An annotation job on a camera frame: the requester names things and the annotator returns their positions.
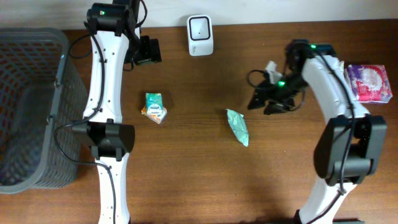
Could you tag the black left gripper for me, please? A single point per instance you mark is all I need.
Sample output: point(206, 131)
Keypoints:
point(151, 50)

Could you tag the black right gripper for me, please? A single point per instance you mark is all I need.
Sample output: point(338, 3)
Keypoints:
point(265, 90)

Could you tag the green wipes pack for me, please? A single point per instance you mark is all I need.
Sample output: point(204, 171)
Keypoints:
point(238, 126)

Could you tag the teal Kleenex tissue pack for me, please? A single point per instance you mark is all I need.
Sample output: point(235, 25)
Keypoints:
point(154, 103)

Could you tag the orange tissue pack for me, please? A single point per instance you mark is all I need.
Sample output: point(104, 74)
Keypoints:
point(157, 118)

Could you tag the red purple tissue pack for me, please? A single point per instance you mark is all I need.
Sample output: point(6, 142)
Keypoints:
point(369, 83)

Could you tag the white Pantene tube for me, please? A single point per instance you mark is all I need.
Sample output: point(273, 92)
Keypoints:
point(341, 67)

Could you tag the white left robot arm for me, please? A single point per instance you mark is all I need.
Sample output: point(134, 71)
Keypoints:
point(115, 33)

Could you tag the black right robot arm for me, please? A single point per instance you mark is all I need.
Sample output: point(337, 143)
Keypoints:
point(350, 146)

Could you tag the white barcode scanner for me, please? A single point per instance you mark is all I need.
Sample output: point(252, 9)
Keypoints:
point(200, 35)

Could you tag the grey plastic basket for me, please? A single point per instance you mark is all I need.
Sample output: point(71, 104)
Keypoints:
point(40, 91)

